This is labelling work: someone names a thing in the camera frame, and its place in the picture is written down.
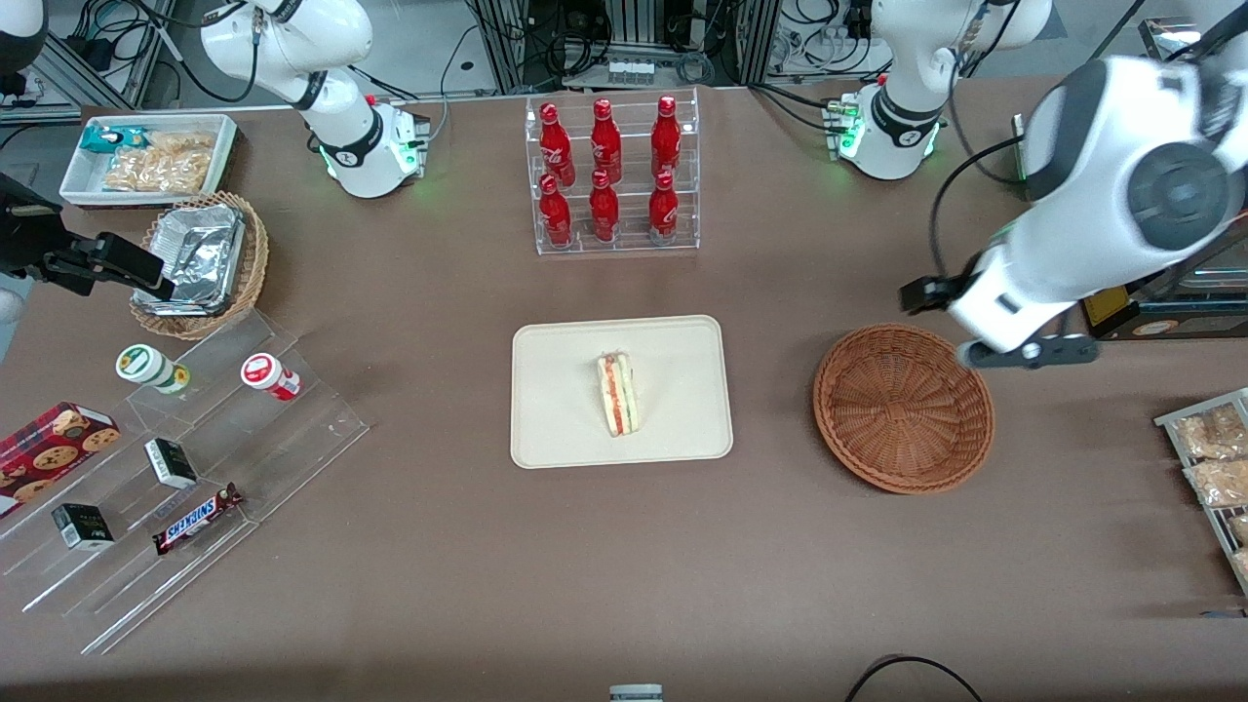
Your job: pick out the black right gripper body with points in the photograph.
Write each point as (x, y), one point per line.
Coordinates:
(29, 237)

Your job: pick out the triangular sandwich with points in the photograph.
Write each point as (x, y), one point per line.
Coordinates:
(617, 395)

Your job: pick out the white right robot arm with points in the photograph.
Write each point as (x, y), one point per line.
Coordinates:
(292, 39)

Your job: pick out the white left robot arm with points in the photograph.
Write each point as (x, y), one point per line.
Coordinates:
(1092, 195)

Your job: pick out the tan wicker basket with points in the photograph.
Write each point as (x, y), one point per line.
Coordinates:
(255, 263)

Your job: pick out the brown round wicker basket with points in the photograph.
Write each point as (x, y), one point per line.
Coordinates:
(902, 409)

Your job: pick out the beige plastic tray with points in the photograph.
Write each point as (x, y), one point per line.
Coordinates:
(565, 390)

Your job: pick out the aluminium foil container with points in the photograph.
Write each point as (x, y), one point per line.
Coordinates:
(200, 253)

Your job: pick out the white rectangular plastic bin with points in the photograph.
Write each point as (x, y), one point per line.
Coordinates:
(83, 185)

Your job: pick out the green lid small bottle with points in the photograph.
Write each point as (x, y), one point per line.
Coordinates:
(146, 368)

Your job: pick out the clear bag of chips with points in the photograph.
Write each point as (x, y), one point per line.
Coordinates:
(166, 166)

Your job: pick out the teal snack packet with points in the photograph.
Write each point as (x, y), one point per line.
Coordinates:
(102, 138)

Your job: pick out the red lid small bottle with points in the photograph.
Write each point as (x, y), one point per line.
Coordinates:
(268, 375)

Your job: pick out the small black carton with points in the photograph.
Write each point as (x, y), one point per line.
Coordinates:
(171, 463)
(83, 526)

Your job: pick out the red plaid cookie box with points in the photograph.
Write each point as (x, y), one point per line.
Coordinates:
(49, 453)

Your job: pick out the clear acrylic stepped shelf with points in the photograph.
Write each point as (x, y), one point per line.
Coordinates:
(292, 439)

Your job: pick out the Snickers chocolate bar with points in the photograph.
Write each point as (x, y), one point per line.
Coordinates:
(195, 519)

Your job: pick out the red cola bottle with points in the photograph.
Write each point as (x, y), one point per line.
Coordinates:
(556, 216)
(604, 211)
(666, 138)
(663, 211)
(605, 141)
(555, 146)

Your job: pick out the clear bag of pastry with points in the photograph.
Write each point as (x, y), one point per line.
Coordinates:
(1214, 434)
(1219, 483)

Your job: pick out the clear acrylic bottle rack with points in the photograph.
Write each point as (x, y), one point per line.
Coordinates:
(629, 166)

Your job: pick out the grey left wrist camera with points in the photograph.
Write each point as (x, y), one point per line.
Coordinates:
(1033, 351)

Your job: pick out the aluminium frame rack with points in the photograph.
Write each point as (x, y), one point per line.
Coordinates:
(634, 24)

